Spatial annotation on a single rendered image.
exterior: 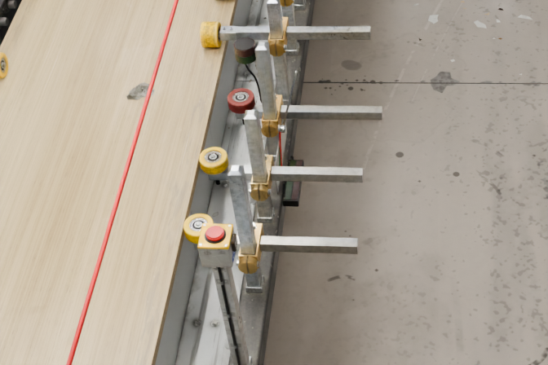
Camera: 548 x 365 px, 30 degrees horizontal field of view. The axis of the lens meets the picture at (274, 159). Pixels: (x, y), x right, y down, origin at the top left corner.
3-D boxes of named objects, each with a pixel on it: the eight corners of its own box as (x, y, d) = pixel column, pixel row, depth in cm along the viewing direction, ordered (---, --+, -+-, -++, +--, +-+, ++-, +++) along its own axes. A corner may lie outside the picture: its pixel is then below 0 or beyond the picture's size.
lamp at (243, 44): (264, 94, 299) (256, 37, 284) (262, 107, 295) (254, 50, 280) (244, 94, 300) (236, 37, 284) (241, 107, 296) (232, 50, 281)
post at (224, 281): (252, 360, 261) (231, 248, 229) (249, 377, 258) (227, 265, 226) (235, 359, 262) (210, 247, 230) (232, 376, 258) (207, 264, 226)
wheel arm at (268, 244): (358, 247, 270) (357, 236, 267) (357, 257, 267) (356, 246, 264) (196, 242, 276) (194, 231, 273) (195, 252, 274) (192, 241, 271)
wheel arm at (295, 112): (382, 115, 303) (382, 104, 300) (382, 122, 301) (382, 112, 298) (237, 113, 309) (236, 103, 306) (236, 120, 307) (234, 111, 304)
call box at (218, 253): (237, 245, 230) (233, 223, 225) (232, 270, 226) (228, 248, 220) (206, 244, 231) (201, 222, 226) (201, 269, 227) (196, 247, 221)
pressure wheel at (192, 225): (206, 235, 280) (200, 206, 272) (224, 250, 275) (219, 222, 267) (183, 251, 276) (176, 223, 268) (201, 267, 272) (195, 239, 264)
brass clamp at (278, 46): (291, 29, 320) (289, 16, 316) (286, 57, 311) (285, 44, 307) (271, 29, 321) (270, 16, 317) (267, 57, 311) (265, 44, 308)
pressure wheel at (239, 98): (259, 114, 312) (255, 86, 304) (256, 133, 306) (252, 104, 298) (233, 114, 313) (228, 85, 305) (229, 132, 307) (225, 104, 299)
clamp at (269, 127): (284, 107, 310) (282, 94, 306) (279, 138, 300) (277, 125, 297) (265, 107, 311) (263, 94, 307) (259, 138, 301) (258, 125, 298)
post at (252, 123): (275, 227, 301) (258, 107, 267) (273, 237, 298) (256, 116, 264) (262, 227, 301) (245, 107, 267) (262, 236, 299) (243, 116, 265)
